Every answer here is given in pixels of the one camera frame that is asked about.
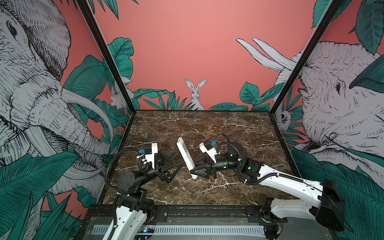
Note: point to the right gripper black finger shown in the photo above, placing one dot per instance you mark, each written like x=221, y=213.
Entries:
x=203, y=171
x=203, y=159

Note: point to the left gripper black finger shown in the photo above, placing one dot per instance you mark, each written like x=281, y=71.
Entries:
x=168, y=172
x=167, y=156

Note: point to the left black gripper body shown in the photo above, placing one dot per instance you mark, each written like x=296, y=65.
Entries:
x=148, y=175

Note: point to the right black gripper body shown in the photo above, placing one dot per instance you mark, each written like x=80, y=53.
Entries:
x=225, y=164

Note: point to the white remote control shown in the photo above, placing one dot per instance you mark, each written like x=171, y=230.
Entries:
x=185, y=154

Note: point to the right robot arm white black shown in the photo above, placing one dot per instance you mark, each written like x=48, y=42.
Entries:
x=318, y=201

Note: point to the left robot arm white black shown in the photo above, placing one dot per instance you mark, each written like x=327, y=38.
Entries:
x=131, y=207

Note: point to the small green circuit board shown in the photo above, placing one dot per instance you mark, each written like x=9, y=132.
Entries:
x=146, y=230

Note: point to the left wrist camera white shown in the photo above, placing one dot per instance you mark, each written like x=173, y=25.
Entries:
x=147, y=157

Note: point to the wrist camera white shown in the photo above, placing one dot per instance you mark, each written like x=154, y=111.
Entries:
x=147, y=157
x=208, y=147

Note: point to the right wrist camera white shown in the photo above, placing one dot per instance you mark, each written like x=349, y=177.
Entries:
x=208, y=147

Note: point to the white slotted cable duct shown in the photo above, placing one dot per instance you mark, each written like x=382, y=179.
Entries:
x=173, y=230

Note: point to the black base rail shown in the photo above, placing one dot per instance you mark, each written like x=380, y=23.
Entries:
x=252, y=213

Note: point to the left black frame post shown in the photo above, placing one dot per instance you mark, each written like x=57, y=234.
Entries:
x=97, y=34

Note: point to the black frame post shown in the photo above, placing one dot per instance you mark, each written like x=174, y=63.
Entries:
x=325, y=20
x=97, y=34

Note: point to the right black frame post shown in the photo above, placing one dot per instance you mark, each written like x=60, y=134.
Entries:
x=325, y=20

